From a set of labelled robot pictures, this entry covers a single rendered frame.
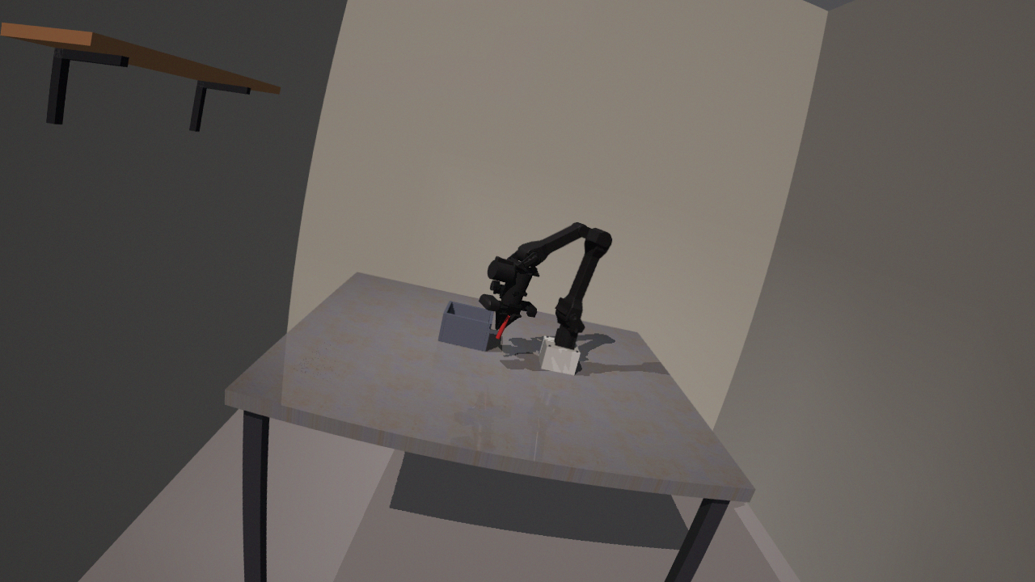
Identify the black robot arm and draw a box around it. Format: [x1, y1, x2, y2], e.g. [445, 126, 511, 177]
[487, 222, 612, 350]

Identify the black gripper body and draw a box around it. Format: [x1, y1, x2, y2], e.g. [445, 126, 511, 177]
[479, 283, 537, 318]

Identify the dark red peg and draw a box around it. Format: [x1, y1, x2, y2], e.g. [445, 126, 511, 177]
[496, 315, 510, 339]

